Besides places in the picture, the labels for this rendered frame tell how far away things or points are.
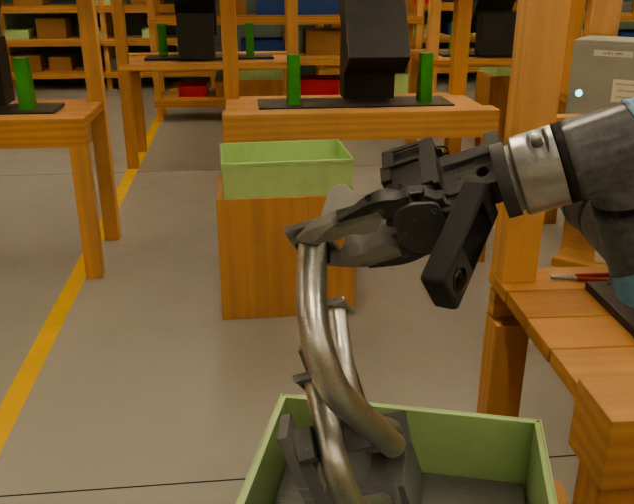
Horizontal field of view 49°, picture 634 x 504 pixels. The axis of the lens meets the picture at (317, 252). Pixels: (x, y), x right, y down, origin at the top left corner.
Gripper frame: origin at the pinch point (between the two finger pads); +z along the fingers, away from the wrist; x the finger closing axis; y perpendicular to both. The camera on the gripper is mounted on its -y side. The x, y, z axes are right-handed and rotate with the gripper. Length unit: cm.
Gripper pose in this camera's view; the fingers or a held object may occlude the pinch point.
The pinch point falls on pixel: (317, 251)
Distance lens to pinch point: 70.3
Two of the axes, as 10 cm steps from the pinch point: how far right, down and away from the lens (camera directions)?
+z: -9.1, 2.6, 3.2
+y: 0.0, -7.8, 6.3
